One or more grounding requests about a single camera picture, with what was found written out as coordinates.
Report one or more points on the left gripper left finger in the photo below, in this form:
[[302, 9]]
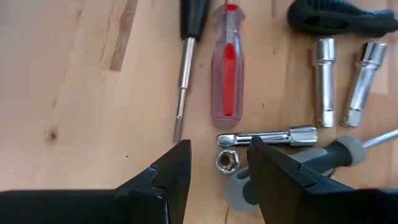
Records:
[[124, 205]]

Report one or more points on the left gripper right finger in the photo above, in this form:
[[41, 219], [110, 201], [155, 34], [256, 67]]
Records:
[[311, 202]]

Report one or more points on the chrome extension bar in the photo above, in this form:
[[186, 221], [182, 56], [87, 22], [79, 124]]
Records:
[[267, 138]]

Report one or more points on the small hex chrome socket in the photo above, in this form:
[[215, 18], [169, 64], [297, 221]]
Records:
[[227, 161]]

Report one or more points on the chrome deep socket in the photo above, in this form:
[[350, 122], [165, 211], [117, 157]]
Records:
[[362, 84], [325, 81]]

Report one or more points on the slim red clear screwdriver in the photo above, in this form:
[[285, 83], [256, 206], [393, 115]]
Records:
[[228, 77]]

